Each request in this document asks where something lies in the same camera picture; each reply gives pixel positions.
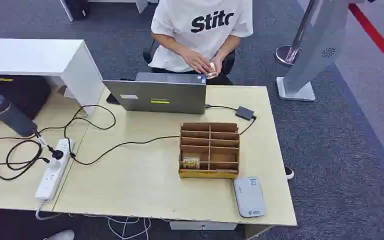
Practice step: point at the black case with yellow label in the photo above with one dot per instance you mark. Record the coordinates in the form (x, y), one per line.
(19, 94)

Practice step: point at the white desk leg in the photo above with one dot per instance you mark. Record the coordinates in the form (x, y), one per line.
(141, 5)

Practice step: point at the wooden card box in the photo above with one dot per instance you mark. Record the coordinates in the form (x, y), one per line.
(212, 174)

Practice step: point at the black shoe white sole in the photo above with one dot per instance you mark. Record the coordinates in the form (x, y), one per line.
(288, 172)

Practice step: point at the grey sign stand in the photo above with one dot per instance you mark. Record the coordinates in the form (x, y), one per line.
(314, 49)

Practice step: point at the grey card reader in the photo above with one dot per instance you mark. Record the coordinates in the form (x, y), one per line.
(250, 198)

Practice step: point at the white power strip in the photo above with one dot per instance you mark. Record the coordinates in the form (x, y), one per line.
(53, 174)

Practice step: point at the person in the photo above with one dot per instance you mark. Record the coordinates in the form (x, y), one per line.
(198, 43)

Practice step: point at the black power adapter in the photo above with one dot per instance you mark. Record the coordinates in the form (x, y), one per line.
(244, 113)

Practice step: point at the white side desk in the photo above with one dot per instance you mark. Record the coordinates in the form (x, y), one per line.
(36, 56)

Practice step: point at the chrome stanchion post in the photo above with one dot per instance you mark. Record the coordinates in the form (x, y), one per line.
(289, 53)

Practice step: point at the black plug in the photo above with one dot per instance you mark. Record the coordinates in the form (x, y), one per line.
(57, 154)

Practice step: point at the small pale card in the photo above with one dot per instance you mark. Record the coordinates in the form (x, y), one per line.
(212, 70)

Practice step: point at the small black pad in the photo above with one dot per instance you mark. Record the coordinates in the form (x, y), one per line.
(112, 99)

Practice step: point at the person's hand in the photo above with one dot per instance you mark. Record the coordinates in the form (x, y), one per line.
(217, 64)
(197, 63)

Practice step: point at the grey laptop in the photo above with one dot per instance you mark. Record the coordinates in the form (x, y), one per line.
(165, 96)

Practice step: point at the person's right hand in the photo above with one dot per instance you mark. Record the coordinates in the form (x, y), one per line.
(197, 63)

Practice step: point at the dark grey cylinder device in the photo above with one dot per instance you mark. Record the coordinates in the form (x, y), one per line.
(11, 116)

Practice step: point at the person's left hand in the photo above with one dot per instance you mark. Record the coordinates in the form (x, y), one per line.
(217, 64)

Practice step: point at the printed card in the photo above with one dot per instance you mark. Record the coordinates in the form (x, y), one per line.
(191, 163)

